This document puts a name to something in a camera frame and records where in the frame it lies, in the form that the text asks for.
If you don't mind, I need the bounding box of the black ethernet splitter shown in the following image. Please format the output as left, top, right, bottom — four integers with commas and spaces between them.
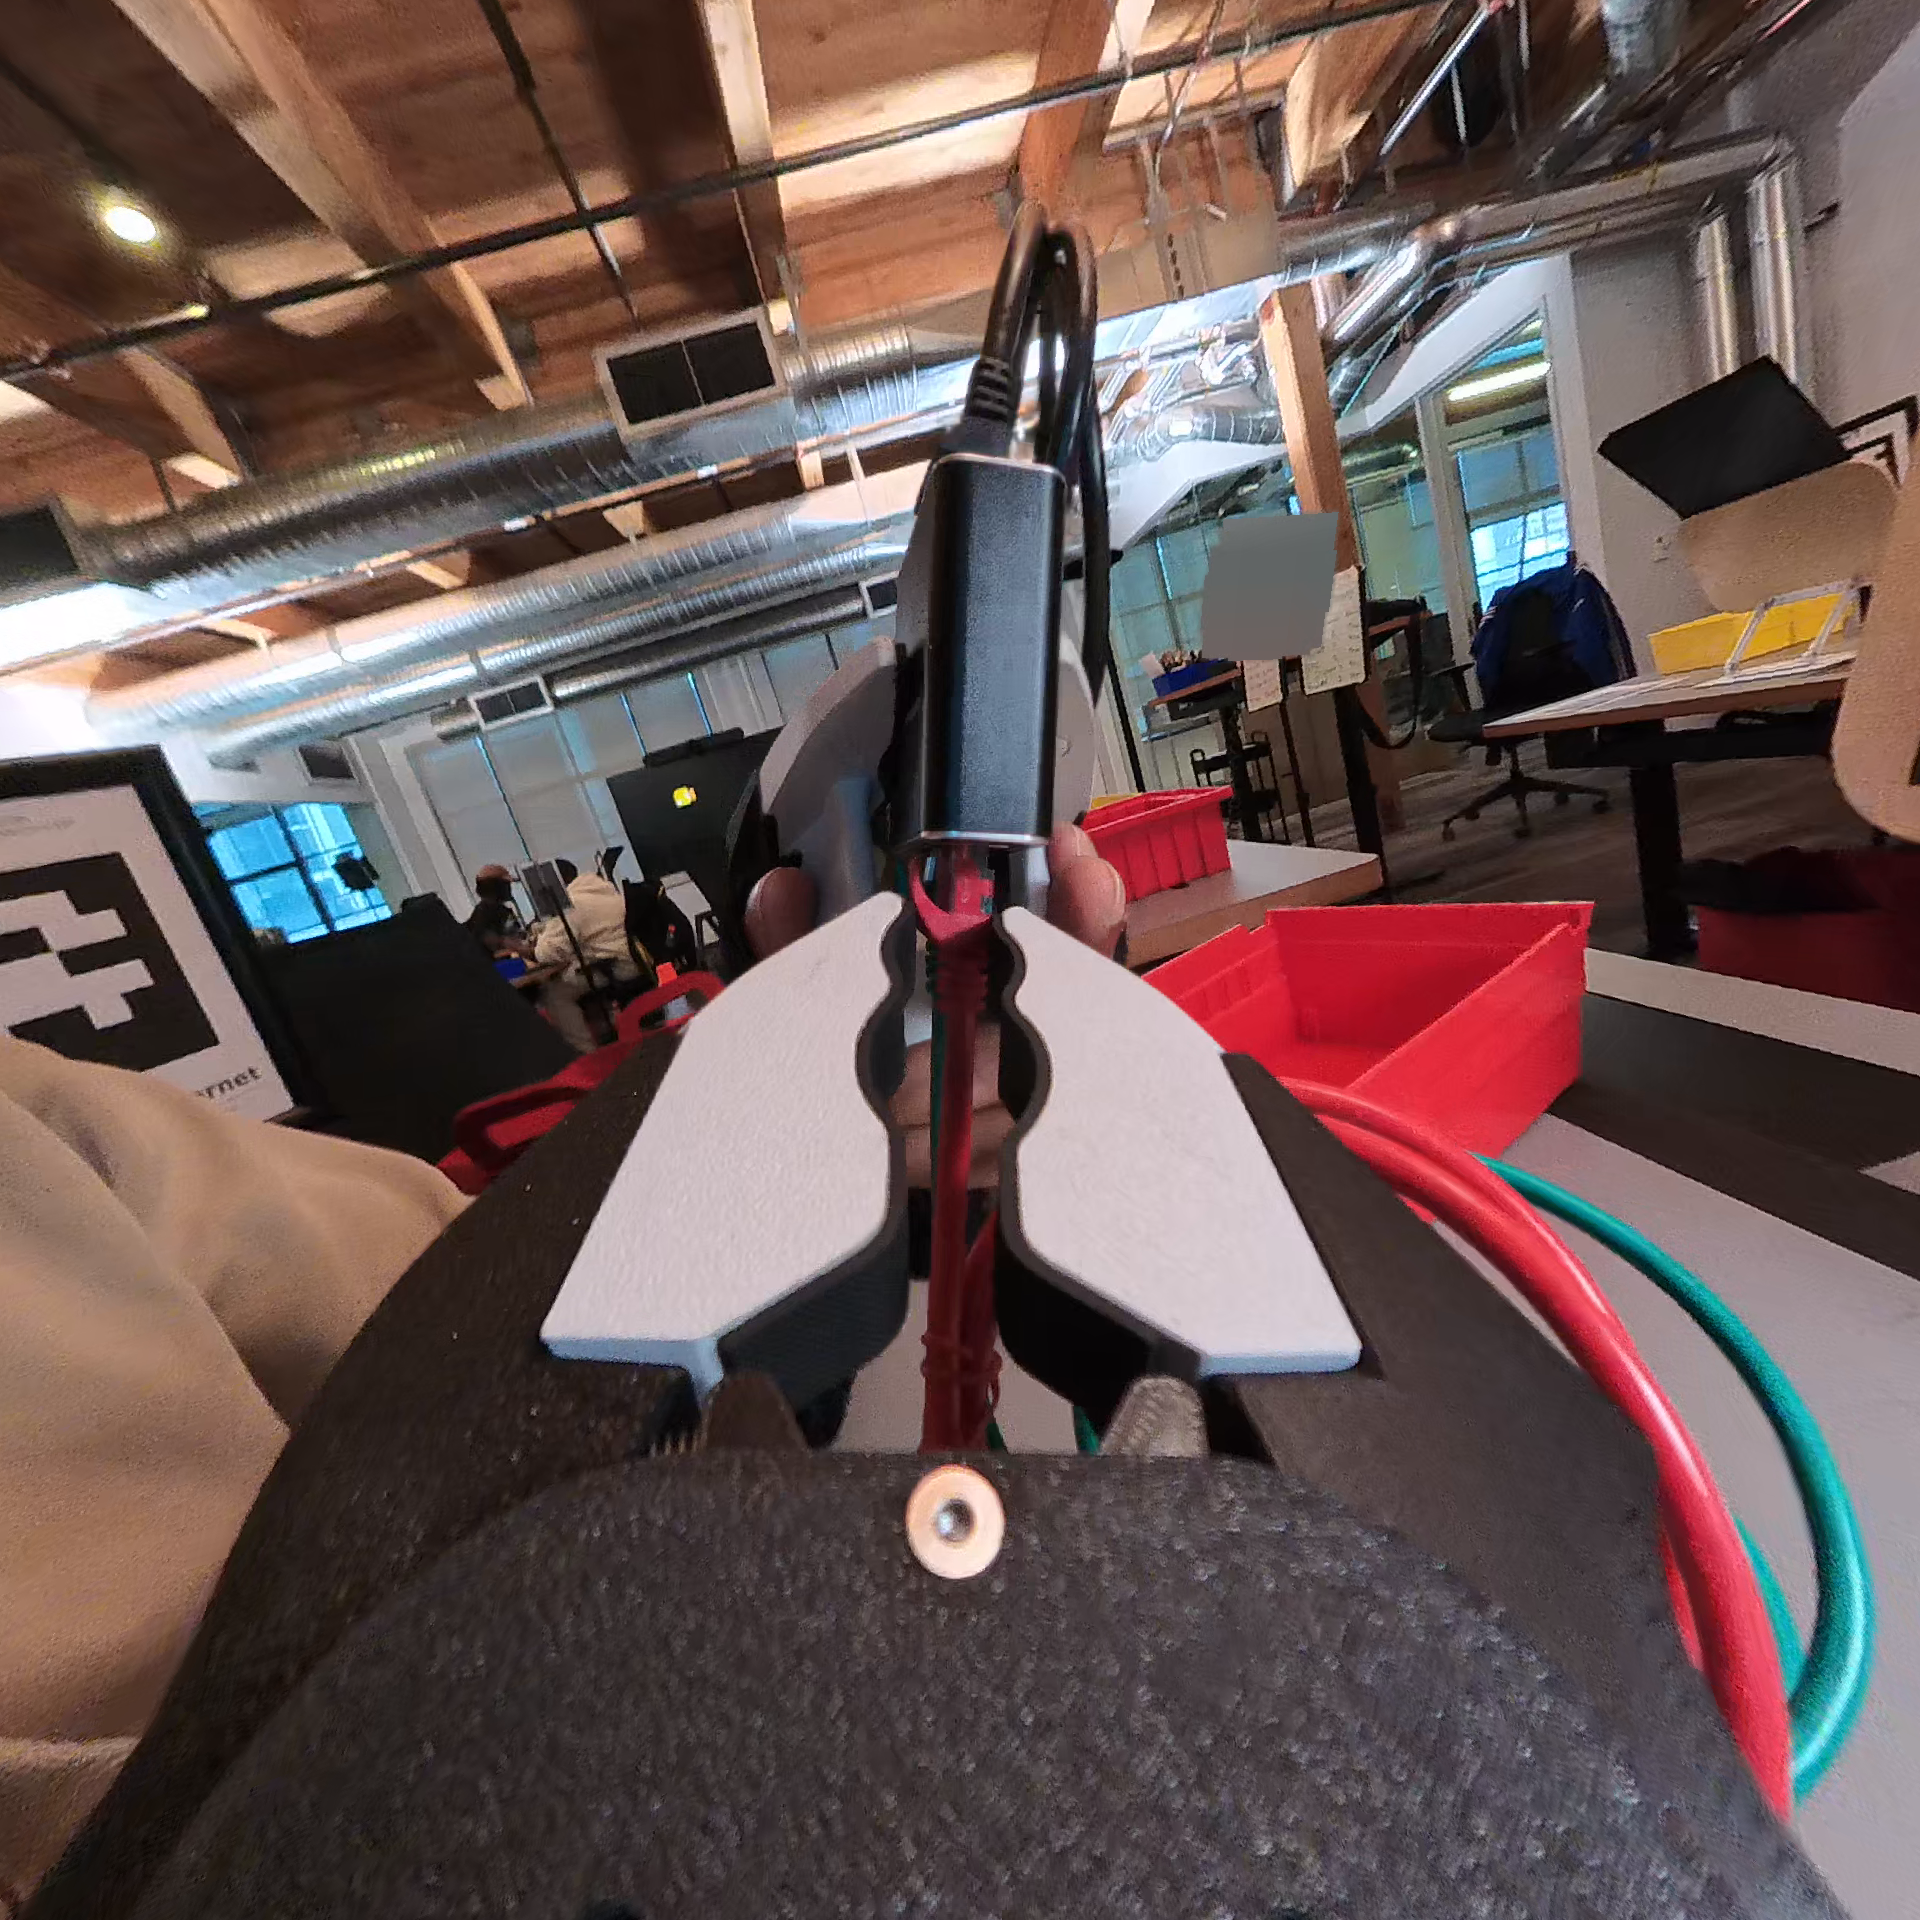
905, 454, 1070, 856

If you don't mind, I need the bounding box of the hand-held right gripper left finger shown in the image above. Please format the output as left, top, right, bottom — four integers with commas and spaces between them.
540, 894, 912, 1377

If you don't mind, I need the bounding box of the blue jacket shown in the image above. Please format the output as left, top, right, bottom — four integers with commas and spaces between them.
1471, 556, 1638, 707

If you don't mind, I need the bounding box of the wooden top desk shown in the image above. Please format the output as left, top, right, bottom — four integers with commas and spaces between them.
1477, 661, 1862, 961

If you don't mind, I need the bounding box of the silver air duct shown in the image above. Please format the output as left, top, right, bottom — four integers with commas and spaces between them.
74, 323, 976, 587

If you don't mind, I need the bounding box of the yellow storage bin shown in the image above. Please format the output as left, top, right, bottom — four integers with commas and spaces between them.
1647, 593, 1862, 671

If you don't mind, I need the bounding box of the red tote with handles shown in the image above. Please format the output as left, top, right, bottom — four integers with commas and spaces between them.
443, 973, 727, 1197

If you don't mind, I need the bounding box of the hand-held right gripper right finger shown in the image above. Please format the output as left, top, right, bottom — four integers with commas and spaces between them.
997, 903, 1365, 1379

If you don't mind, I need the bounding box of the person's left hand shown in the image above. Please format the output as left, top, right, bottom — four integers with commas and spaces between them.
746, 821, 1132, 1189

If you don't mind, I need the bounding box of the green ethernet cable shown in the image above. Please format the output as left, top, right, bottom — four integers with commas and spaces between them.
1477, 1154, 1876, 1802

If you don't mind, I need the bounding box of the black ethernet cable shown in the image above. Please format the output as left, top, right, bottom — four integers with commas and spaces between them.
960, 202, 1123, 707

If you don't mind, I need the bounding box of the red ethernet cable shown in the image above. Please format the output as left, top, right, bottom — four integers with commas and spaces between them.
905, 840, 1798, 1820

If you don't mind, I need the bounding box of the ceiling air vent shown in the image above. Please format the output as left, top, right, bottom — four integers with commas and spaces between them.
594, 312, 791, 440

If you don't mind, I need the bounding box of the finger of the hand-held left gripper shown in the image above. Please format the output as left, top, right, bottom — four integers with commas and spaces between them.
757, 636, 919, 903
1051, 629, 1110, 821

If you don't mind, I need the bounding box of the red storage bin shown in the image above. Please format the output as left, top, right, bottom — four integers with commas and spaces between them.
1143, 900, 1595, 1148
1081, 787, 1235, 903

